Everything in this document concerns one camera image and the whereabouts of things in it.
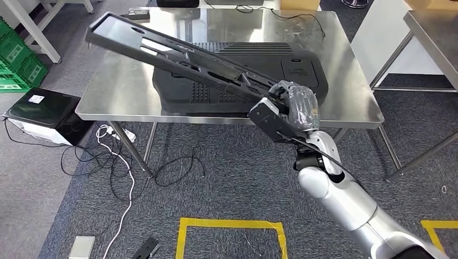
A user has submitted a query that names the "silver floor outlet box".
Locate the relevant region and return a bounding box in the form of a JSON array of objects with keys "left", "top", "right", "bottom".
[{"left": 69, "top": 236, "right": 96, "bottom": 259}]

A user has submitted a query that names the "yellow floor tape outline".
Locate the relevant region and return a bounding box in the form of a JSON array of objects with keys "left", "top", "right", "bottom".
[
  {"left": 174, "top": 217, "right": 289, "bottom": 259},
  {"left": 420, "top": 220, "right": 458, "bottom": 255}
]

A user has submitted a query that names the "black floor cable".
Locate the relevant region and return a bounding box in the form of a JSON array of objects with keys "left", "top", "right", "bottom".
[
  {"left": 153, "top": 146, "right": 205, "bottom": 187},
  {"left": 3, "top": 118, "right": 151, "bottom": 203}
]

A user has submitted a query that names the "black power adapter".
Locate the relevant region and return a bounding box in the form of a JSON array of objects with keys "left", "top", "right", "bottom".
[{"left": 127, "top": 8, "right": 151, "bottom": 21}]

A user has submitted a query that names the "stainless steel workbench table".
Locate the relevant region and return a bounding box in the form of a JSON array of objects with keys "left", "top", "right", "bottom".
[
  {"left": 369, "top": 10, "right": 458, "bottom": 182},
  {"left": 75, "top": 7, "right": 405, "bottom": 180}
]

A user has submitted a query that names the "black plastic plate frame part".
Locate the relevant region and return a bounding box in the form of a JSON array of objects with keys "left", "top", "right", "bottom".
[{"left": 84, "top": 11, "right": 287, "bottom": 108}]

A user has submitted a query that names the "white floor cable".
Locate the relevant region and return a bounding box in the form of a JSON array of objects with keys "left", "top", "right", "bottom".
[{"left": 96, "top": 124, "right": 137, "bottom": 259}]

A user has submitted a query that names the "white frame table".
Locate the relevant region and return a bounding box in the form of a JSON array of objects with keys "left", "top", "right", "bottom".
[{"left": 2, "top": 0, "right": 96, "bottom": 64}]

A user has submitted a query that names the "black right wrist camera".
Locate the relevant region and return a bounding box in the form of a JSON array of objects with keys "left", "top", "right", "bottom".
[{"left": 247, "top": 97, "right": 312, "bottom": 145}]

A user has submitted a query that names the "green plastic crate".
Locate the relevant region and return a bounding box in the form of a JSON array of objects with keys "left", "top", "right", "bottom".
[
  {"left": 0, "top": 64, "right": 32, "bottom": 93},
  {"left": 0, "top": 30, "right": 33, "bottom": 72},
  {"left": 18, "top": 53, "right": 49, "bottom": 88}
]

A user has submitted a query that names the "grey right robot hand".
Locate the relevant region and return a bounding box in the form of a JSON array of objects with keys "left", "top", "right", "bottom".
[{"left": 268, "top": 80, "right": 320, "bottom": 131}]

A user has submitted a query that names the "black adapter cable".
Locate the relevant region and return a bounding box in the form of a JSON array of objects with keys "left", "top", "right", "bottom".
[{"left": 234, "top": 4, "right": 326, "bottom": 40}]

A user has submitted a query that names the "large black plastic panel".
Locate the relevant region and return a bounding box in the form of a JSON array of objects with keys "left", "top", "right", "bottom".
[{"left": 152, "top": 42, "right": 329, "bottom": 114}]

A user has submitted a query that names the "brown cardboard box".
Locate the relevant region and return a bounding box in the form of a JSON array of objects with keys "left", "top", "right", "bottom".
[
  {"left": 279, "top": 0, "right": 322, "bottom": 11},
  {"left": 406, "top": 0, "right": 458, "bottom": 11}
]

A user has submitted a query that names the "white power strip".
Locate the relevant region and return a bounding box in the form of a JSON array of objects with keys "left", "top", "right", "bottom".
[{"left": 107, "top": 128, "right": 137, "bottom": 143}]

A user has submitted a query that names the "chrome stanchion post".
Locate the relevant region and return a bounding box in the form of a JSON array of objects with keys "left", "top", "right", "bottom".
[{"left": 341, "top": 0, "right": 369, "bottom": 9}]

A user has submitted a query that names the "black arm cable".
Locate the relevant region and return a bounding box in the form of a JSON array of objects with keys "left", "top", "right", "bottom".
[{"left": 277, "top": 132, "right": 362, "bottom": 183}]

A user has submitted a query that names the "white panel board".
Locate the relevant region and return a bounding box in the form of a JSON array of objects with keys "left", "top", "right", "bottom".
[{"left": 351, "top": 0, "right": 444, "bottom": 85}]

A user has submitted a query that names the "black flat device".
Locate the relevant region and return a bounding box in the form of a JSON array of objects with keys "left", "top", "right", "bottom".
[{"left": 205, "top": 0, "right": 265, "bottom": 6}]

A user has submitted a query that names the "black and white box device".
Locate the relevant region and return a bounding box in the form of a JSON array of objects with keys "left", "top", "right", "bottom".
[{"left": 2, "top": 87, "right": 95, "bottom": 147}]

